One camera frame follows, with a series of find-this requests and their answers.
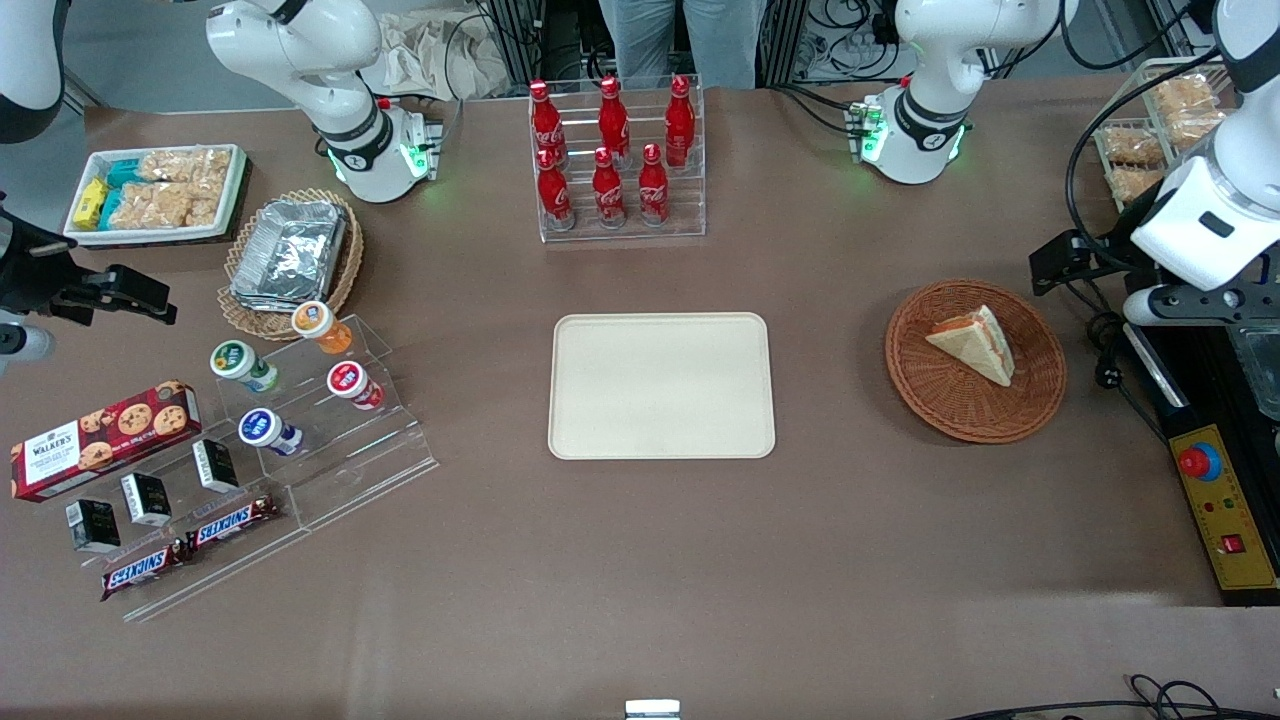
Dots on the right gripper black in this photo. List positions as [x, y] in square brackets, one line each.
[30, 266]

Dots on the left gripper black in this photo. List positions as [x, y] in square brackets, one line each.
[1104, 251]

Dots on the plastic triangle sandwich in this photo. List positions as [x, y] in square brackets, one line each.
[975, 345]

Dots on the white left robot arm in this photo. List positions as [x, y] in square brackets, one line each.
[940, 60]

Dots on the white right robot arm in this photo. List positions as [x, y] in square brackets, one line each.
[330, 90]

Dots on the white rectangular snack tray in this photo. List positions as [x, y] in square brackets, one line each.
[238, 185]

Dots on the brown round wicker basket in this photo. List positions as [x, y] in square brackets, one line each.
[950, 400]

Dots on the light woven wicker basket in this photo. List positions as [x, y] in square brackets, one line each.
[340, 285]

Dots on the cream plastic serving tray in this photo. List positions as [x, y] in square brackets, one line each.
[660, 385]

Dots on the teal snack pack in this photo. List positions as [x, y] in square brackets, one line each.
[122, 173]
[112, 208]

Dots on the clear rice cracker bag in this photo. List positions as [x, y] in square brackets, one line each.
[1135, 183]
[1132, 146]
[165, 205]
[1192, 130]
[185, 165]
[1183, 93]

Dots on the yellow snack pack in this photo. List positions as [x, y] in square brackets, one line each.
[90, 203]

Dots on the green lid yogurt cup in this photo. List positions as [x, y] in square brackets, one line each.
[235, 360]

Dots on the red Walkers cookie box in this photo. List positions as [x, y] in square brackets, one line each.
[100, 440]

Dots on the aluminium foil container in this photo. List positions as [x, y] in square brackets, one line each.
[290, 255]

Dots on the black countertop machine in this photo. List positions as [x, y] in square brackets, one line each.
[1195, 375]

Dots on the orange lid yogurt cup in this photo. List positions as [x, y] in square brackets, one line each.
[315, 322]

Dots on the blue lid yogurt cup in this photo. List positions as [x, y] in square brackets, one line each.
[260, 428]

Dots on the small black box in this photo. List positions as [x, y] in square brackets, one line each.
[216, 465]
[93, 525]
[147, 500]

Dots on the red lid yogurt cup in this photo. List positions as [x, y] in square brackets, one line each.
[348, 380]

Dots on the clear plastic container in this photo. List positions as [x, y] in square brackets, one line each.
[1262, 370]

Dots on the Snickers chocolate bar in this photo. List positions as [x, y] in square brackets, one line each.
[230, 522]
[140, 570]

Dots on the clear acrylic step stand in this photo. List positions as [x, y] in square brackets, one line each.
[240, 570]
[370, 460]

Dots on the yellow emergency stop box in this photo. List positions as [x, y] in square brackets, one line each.
[1225, 510]

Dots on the crumpled beige cloth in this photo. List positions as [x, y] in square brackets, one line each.
[420, 55]

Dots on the red cola bottle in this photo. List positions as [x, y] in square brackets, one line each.
[652, 186]
[613, 118]
[554, 192]
[607, 190]
[680, 120]
[545, 120]

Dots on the clear acrylic bottle rack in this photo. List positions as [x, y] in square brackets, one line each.
[620, 232]

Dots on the person in grey jeans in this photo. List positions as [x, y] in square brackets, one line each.
[650, 40]

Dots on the black equipment rack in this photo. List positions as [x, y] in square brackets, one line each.
[545, 35]

